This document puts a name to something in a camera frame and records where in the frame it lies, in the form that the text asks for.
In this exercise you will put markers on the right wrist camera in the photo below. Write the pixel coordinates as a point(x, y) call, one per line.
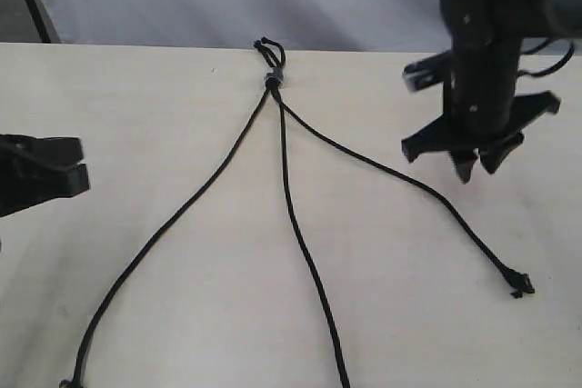
point(430, 71)

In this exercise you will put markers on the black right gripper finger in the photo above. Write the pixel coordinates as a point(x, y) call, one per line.
point(464, 162)
point(492, 157)

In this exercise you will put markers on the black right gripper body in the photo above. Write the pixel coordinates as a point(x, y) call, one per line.
point(480, 104)

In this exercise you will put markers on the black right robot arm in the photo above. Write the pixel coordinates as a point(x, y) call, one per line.
point(548, 30)

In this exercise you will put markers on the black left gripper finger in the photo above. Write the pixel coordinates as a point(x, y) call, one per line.
point(52, 153)
point(20, 191)

